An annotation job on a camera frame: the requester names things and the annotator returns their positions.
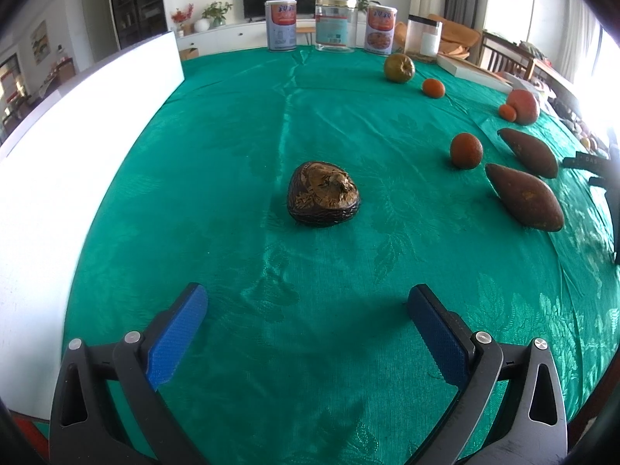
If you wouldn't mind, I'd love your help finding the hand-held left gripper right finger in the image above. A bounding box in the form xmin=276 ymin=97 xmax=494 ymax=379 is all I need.
xmin=407 ymin=284 xmax=568 ymax=465

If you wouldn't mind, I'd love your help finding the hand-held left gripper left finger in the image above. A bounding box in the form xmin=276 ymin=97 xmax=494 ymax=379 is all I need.
xmin=48 ymin=282 xmax=210 ymax=465

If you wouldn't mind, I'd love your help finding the smaller brown pointed fruit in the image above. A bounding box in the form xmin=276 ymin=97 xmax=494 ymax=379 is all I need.
xmin=498 ymin=128 xmax=560 ymax=178

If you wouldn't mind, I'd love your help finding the large brown pointed fruit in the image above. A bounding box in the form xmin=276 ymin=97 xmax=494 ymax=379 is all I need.
xmin=485 ymin=163 xmax=565 ymax=232

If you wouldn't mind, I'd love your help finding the red round fruit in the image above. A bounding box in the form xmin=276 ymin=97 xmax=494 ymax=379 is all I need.
xmin=506 ymin=89 xmax=540 ymax=125

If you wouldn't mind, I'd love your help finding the medium orange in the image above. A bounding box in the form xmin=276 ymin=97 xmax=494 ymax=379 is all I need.
xmin=449 ymin=133 xmax=484 ymax=170

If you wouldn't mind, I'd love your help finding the dark brown scaly fruit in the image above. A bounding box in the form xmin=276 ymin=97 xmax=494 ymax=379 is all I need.
xmin=286 ymin=161 xmax=362 ymax=226

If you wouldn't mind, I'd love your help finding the greenish brown round fruit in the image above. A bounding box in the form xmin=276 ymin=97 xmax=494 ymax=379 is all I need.
xmin=384 ymin=53 xmax=416 ymax=83

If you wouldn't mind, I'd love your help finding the wooden chair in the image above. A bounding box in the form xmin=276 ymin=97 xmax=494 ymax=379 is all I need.
xmin=482 ymin=31 xmax=536 ymax=78

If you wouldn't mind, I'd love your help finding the flat white box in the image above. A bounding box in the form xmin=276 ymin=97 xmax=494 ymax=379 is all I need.
xmin=436 ymin=53 xmax=514 ymax=93

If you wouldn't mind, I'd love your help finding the orange cloth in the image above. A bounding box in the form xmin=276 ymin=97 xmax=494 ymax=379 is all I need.
xmin=394 ymin=14 xmax=482 ymax=59

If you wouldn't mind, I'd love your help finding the green patterned tablecloth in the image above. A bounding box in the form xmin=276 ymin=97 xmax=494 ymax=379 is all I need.
xmin=63 ymin=45 xmax=620 ymax=465

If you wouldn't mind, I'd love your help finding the white board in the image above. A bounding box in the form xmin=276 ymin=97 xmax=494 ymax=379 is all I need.
xmin=0 ymin=30 xmax=186 ymax=422

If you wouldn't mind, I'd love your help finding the clear black lidded plastic jar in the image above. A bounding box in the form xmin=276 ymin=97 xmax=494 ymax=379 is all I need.
xmin=404 ymin=14 xmax=443 ymax=57

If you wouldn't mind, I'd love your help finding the food picture tin can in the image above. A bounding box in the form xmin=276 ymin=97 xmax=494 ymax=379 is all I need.
xmin=364 ymin=6 xmax=398 ymax=55

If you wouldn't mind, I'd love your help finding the clear glass jar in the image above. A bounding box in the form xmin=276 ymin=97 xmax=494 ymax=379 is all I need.
xmin=315 ymin=0 xmax=358 ymax=52

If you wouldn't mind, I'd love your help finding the white low cabinet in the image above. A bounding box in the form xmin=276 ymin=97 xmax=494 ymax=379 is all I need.
xmin=174 ymin=19 xmax=318 ymax=57

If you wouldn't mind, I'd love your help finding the red flower bouquet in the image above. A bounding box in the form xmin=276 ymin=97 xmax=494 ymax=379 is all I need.
xmin=171 ymin=5 xmax=195 ymax=36

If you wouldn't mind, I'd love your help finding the grey labelled tin can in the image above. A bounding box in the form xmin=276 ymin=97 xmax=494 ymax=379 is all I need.
xmin=264 ymin=0 xmax=298 ymax=52

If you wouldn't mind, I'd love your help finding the dark glass display cabinet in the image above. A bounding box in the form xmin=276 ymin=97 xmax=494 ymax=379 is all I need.
xmin=107 ymin=0 xmax=168 ymax=52

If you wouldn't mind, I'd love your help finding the framed wall picture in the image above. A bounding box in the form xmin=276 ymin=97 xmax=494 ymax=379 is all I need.
xmin=31 ymin=20 xmax=49 ymax=64

